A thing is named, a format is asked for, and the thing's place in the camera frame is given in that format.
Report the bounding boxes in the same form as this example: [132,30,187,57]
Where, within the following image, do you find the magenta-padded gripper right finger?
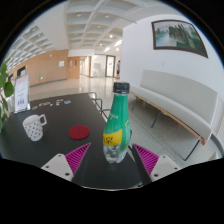
[131,143,183,186]

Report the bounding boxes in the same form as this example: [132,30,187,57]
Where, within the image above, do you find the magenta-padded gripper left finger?
[39,142,93,187]

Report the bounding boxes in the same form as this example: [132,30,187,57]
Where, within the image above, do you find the green plastic drink bottle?
[102,81,132,164]

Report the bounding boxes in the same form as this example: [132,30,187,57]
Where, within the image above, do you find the flat round red coaster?
[68,124,91,140]

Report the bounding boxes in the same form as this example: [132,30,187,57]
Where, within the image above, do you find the white dotted mug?
[22,113,48,142]

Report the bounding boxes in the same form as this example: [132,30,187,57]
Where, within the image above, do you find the long white bench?
[129,69,224,162]

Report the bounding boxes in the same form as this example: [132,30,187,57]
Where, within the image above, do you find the clear standing sign holder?
[13,73,31,114]

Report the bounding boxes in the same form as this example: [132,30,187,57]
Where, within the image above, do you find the potted green leafy plant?
[0,58,16,133]

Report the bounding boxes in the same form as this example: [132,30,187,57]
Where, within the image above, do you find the person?
[115,60,121,79]

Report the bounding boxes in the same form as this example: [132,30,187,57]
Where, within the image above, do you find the dark framed landscape picture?
[151,19,209,59]

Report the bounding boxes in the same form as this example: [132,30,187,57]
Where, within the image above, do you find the recessed ceiling lights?
[74,12,123,52]

